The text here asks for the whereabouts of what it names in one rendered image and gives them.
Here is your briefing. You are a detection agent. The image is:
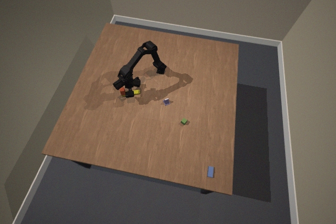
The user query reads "green block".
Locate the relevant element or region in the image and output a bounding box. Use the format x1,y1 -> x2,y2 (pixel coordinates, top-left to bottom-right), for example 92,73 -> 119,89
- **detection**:
181,118 -> 187,125

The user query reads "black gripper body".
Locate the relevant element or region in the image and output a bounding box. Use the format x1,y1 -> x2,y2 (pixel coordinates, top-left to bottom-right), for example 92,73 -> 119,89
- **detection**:
124,76 -> 134,98

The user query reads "small blue block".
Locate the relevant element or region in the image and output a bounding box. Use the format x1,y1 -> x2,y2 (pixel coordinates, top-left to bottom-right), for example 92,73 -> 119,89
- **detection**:
207,166 -> 214,177

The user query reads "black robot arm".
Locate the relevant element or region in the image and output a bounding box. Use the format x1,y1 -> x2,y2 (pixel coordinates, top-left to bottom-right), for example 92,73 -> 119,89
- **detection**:
113,41 -> 167,90

